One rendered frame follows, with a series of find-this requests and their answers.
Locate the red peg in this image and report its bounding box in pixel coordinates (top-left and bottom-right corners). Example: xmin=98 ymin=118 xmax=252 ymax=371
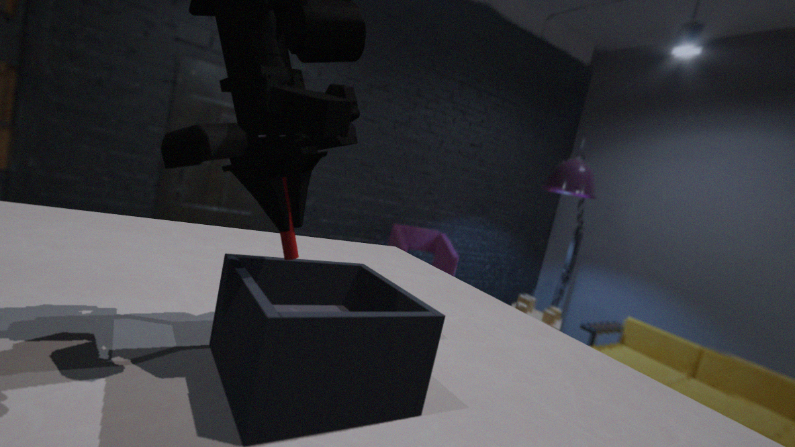
xmin=280 ymin=177 xmax=299 ymax=260

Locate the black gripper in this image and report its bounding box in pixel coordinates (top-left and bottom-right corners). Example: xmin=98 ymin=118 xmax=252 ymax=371
xmin=160 ymin=55 xmax=358 ymax=232

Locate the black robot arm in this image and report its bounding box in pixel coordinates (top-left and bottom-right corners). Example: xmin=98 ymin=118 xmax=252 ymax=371
xmin=189 ymin=0 xmax=366 ymax=139

